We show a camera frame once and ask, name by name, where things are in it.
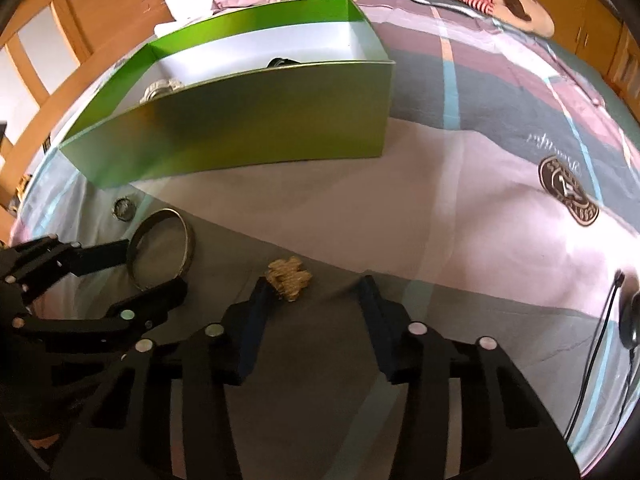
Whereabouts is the brown bangle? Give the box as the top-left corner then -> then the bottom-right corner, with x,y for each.
126,208 -> 195,290

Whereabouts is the gold clover charm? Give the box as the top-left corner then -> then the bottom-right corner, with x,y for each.
266,256 -> 312,302

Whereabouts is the silver crystal bracelet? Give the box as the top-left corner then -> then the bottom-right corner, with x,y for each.
138,78 -> 186,105

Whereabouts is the black wrist watch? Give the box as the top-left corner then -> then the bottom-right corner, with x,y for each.
267,58 -> 299,68

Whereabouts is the patchwork bed sheet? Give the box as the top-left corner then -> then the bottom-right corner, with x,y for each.
8,0 -> 640,480

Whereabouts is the green cardboard box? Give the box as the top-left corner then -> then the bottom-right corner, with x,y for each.
60,0 -> 395,188

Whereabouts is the wooden wardrobe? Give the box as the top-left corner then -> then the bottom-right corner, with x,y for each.
538,0 -> 639,116

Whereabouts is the small silver ring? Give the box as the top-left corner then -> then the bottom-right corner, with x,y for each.
112,196 -> 138,224

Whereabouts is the black cable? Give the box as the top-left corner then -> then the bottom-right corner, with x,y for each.
564,268 -> 640,443

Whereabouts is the wooden bed frame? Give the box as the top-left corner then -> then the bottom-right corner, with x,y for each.
1,0 -> 169,240

